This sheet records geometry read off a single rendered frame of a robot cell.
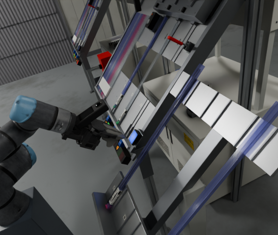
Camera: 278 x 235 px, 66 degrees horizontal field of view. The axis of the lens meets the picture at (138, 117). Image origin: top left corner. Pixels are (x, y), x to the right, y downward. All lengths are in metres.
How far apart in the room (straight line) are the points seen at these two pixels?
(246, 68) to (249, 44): 0.09
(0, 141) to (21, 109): 0.12
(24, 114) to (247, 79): 0.79
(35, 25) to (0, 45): 0.68
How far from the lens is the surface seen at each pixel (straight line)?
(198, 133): 1.04
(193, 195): 0.61
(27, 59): 4.55
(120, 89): 1.14
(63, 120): 0.66
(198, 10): 0.81
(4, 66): 4.64
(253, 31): 0.88
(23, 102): 0.65
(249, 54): 0.90
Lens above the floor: 1.32
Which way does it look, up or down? 35 degrees down
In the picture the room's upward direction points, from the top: 15 degrees counter-clockwise
